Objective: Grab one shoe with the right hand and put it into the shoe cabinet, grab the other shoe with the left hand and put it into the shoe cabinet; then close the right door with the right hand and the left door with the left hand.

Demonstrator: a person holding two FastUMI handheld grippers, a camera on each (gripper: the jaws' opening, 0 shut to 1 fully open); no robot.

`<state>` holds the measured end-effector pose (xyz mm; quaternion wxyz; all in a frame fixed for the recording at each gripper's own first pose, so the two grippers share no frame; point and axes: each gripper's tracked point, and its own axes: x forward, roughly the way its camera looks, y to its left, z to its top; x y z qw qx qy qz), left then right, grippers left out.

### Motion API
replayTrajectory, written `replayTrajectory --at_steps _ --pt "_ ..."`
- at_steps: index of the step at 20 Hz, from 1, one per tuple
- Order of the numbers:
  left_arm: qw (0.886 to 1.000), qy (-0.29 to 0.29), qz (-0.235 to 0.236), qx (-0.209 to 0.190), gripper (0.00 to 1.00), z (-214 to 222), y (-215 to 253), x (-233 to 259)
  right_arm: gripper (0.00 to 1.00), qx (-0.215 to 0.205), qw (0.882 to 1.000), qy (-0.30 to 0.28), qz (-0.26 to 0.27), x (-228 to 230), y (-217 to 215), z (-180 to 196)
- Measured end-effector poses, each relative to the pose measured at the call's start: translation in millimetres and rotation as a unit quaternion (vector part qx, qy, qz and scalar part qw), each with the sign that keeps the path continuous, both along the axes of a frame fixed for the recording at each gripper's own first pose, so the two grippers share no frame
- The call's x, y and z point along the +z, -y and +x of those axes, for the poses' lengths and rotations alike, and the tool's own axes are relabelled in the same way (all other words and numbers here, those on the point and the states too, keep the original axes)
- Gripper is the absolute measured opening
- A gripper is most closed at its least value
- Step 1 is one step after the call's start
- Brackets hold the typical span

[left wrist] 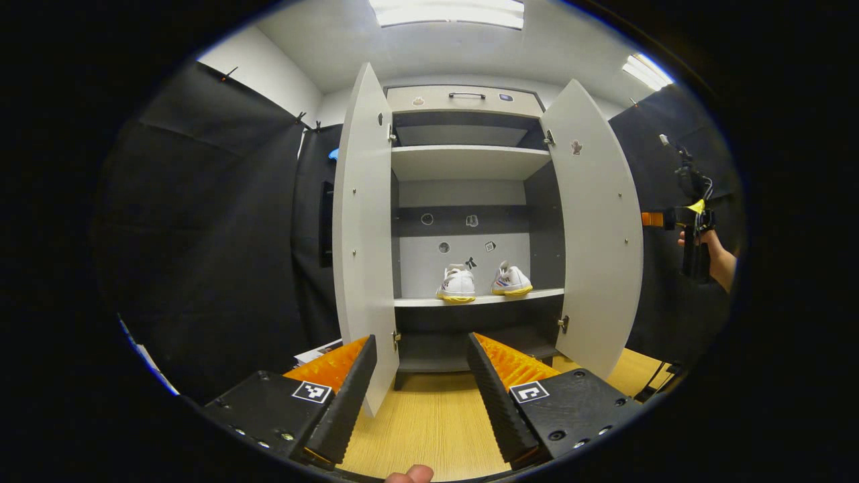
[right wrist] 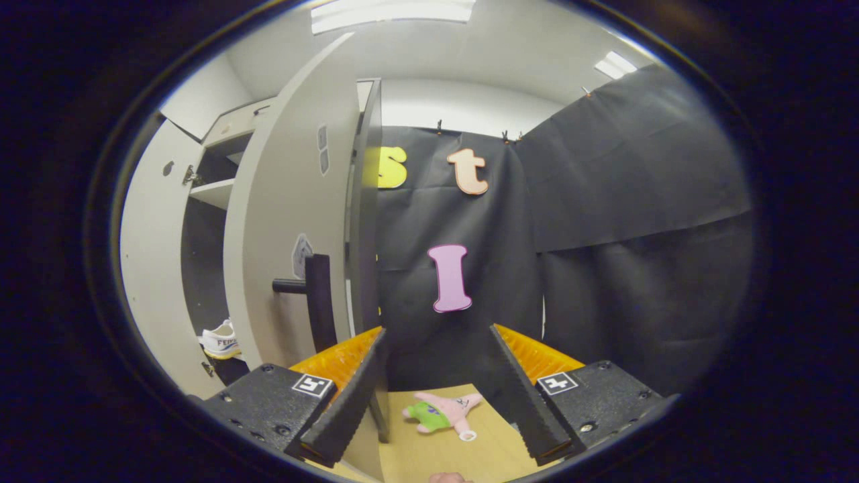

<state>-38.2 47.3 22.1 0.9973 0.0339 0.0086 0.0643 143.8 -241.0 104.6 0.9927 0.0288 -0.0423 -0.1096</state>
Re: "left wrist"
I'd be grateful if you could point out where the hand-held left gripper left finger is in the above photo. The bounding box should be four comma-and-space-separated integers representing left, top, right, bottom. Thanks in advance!
201, 335, 378, 468

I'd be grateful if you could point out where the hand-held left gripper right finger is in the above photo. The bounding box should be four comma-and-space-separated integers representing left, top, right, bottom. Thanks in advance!
466, 332, 645, 470

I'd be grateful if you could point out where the white canvas shoe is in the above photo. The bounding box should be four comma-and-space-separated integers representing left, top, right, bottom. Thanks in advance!
436, 264, 477, 304
490, 260, 534, 297

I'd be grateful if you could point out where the white grey shoe cabinet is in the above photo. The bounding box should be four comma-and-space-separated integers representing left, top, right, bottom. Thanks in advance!
386, 84, 568, 391

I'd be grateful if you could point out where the white cabinet drawer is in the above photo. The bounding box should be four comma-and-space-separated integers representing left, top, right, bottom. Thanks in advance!
386, 85, 546, 118

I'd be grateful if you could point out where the printed paper sheet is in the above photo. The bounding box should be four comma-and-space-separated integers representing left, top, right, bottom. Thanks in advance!
294, 339, 343, 366

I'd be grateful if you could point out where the small ceiling light panel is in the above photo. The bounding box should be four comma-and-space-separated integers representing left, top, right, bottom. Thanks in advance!
621, 52, 675, 91

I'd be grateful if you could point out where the large ceiling light panel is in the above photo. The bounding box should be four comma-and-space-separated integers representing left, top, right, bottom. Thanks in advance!
368, 0, 525, 30

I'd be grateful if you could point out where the black cable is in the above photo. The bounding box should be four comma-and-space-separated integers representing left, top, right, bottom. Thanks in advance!
634, 362, 682, 403

